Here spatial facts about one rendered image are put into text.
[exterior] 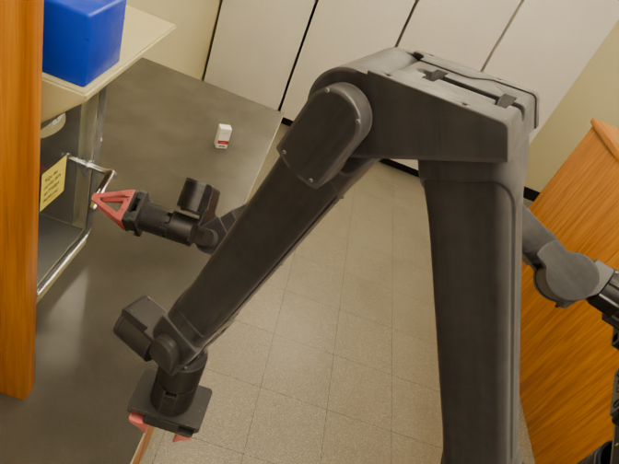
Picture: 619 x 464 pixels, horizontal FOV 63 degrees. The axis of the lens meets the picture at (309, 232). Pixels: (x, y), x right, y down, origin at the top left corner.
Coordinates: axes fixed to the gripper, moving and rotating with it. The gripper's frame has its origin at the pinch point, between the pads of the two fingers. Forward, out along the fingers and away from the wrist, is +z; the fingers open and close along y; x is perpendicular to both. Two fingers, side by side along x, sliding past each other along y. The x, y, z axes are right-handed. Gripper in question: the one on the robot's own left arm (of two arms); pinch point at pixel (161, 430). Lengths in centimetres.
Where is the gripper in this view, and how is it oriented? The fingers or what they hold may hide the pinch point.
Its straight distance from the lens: 84.2
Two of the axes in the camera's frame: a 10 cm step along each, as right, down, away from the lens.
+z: -3.3, 7.4, 5.9
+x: -1.3, 5.8, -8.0
